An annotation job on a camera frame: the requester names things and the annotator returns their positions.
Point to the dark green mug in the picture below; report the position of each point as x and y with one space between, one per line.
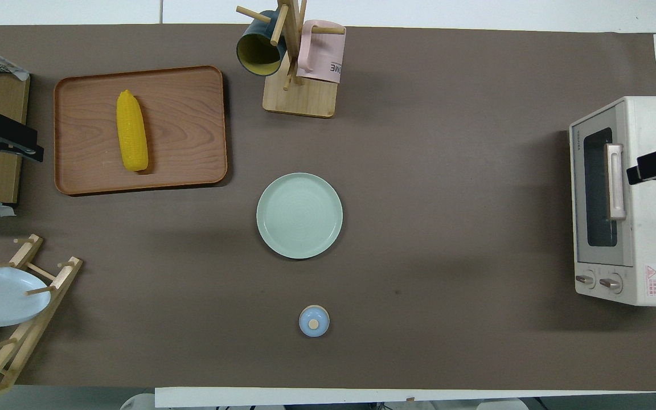
257 51

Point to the silver oven knob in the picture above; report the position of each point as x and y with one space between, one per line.
611 283
585 280

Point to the yellow corn cob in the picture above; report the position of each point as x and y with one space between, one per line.
132 134

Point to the pink mug with lettering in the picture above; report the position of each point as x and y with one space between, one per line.
322 54

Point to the large brown table mat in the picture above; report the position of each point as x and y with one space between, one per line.
419 256

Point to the white round base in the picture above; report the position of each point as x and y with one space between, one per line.
137 402

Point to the brown wooden serving tray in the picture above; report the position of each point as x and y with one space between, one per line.
185 131

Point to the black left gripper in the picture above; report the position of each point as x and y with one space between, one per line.
6 132

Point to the wooden dish rack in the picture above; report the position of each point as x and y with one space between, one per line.
17 336

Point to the wooden mug tree stand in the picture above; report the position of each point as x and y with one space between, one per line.
299 99

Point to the mint green plate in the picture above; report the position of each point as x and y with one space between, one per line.
299 216

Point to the blue jar with wooden lid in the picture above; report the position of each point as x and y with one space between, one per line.
314 322

